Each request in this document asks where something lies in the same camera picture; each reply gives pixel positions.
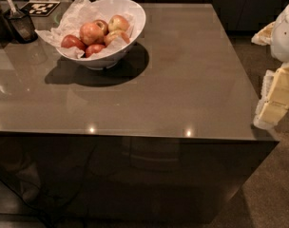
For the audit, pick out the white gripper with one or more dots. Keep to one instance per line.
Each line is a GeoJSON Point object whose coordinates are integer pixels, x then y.
{"type": "Point", "coordinates": [285, 37]}

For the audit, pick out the yellow-red apple back right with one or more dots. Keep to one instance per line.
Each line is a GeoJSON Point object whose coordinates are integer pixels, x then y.
{"type": "Point", "coordinates": [118, 22]}

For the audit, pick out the red-yellow apple right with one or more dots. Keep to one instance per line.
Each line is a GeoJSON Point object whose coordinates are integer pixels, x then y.
{"type": "Point", "coordinates": [114, 35]}

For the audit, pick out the white bowl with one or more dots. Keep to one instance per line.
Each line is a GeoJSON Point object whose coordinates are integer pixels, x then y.
{"type": "Point", "coordinates": [125, 13]}

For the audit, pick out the red apple front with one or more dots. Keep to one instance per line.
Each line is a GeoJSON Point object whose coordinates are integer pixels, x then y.
{"type": "Point", "coordinates": [93, 49]}

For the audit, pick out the white crumpled paper liner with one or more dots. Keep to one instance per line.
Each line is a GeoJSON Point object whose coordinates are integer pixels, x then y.
{"type": "Point", "coordinates": [71, 19]}

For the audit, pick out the black fiducial marker card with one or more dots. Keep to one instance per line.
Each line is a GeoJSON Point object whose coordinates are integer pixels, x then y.
{"type": "Point", "coordinates": [40, 8]}

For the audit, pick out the dark cup with utensil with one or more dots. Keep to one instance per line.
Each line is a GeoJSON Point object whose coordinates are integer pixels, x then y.
{"type": "Point", "coordinates": [21, 26]}

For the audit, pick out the white utensil handle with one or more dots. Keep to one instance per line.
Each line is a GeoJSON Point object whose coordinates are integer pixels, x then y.
{"type": "Point", "coordinates": [13, 9]}

